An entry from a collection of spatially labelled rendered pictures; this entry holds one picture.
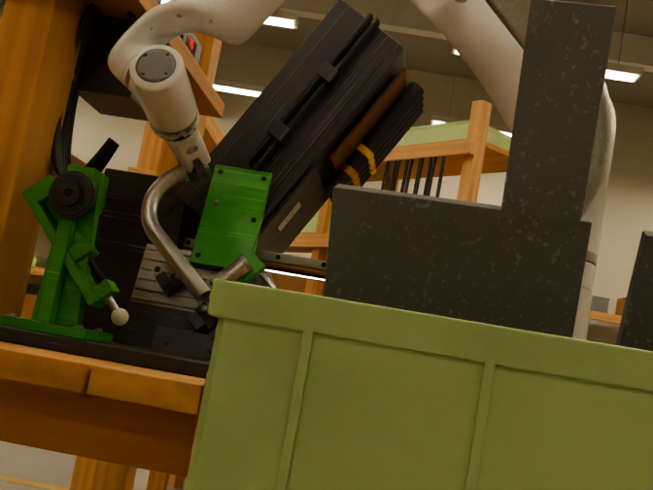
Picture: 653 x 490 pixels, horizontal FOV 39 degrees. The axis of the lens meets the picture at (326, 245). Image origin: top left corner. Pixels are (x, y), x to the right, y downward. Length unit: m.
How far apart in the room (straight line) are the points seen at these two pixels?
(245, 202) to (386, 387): 1.34
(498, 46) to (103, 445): 0.76
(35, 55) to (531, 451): 1.35
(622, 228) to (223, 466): 10.91
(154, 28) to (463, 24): 0.49
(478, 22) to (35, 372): 0.76
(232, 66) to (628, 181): 4.94
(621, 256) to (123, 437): 10.26
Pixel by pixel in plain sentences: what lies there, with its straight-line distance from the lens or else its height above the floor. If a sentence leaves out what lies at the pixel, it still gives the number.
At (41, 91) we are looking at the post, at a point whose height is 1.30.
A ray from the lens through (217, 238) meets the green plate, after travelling 1.74.
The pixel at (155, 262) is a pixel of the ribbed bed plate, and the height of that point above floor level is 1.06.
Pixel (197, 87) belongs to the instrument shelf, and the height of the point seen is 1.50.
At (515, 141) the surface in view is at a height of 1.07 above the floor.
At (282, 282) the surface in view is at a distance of 5.47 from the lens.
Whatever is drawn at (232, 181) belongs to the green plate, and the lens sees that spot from 1.78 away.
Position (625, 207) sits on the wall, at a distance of 11.35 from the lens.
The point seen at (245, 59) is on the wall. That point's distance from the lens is 11.45.
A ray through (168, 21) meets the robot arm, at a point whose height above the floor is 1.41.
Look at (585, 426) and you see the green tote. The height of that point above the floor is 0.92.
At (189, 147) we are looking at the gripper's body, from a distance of 1.56.
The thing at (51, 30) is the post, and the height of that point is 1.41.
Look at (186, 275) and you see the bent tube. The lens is 1.61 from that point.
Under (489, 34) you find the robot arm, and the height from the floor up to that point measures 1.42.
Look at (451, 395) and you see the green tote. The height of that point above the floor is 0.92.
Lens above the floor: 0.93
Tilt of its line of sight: 7 degrees up
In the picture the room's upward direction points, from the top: 10 degrees clockwise
